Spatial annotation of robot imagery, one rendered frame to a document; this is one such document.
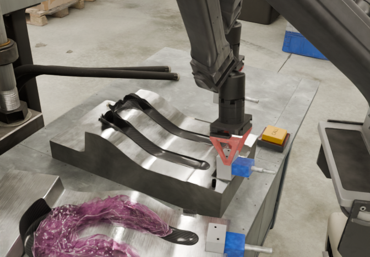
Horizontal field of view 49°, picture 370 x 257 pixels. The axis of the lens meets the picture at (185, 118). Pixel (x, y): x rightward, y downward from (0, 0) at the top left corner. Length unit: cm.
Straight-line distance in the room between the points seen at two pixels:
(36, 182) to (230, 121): 44
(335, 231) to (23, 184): 71
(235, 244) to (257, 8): 415
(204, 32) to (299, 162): 198
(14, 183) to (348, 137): 71
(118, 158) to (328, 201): 155
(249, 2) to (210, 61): 412
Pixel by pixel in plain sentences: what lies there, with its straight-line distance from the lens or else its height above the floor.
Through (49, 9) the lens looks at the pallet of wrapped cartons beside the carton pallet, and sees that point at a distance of 474.
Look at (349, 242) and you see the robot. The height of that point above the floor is 95.
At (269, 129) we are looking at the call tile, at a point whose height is 84.
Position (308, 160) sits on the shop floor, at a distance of 260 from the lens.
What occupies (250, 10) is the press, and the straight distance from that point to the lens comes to 487.
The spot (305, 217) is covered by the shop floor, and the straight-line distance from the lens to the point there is 221.
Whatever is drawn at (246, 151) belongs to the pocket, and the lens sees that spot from 107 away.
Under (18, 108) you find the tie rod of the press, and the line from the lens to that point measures 138.
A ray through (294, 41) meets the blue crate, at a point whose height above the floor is 12.
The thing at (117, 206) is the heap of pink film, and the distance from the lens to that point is 83.
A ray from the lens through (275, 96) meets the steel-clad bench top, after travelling 152.
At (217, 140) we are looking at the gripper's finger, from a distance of 88.
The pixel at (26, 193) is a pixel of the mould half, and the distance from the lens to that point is 91.
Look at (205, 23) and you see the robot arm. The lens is 63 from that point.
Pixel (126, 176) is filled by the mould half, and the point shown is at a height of 84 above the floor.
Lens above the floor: 149
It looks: 32 degrees down
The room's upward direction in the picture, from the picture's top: 3 degrees clockwise
